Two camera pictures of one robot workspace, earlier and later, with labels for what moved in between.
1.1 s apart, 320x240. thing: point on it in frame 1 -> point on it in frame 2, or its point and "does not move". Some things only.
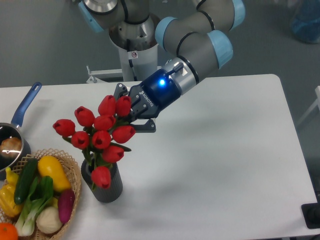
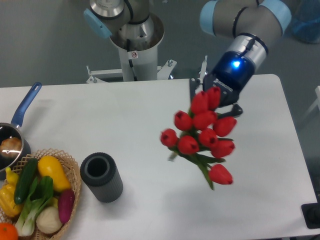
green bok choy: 41,191 does not move
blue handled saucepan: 14,148 does not move
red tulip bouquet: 97,136 -> 200,135
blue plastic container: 306,24 does not move
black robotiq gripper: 157,93 -> 246,53
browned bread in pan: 11,147 does not move
